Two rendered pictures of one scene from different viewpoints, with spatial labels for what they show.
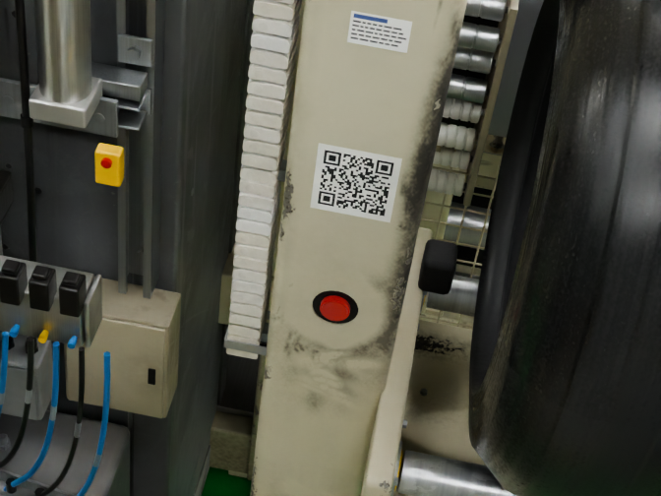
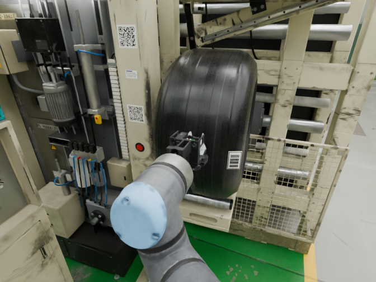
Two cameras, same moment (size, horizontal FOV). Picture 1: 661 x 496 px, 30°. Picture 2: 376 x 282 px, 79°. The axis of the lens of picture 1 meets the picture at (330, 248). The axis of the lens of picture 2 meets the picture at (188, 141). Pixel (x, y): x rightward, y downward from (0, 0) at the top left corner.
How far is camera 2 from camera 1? 0.57 m
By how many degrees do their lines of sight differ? 18
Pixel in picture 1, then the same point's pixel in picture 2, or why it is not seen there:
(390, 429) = not seen: hidden behind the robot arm
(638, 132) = (172, 79)
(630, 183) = (168, 90)
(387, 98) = (136, 90)
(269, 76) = (115, 89)
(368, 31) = (129, 74)
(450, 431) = not seen: hidden behind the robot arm
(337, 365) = (144, 163)
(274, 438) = not seen: hidden behind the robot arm
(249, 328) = (126, 155)
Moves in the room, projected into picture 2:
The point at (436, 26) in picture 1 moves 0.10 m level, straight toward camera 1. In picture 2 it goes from (141, 70) to (126, 76)
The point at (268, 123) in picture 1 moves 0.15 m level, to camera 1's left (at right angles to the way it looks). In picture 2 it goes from (118, 101) to (87, 98)
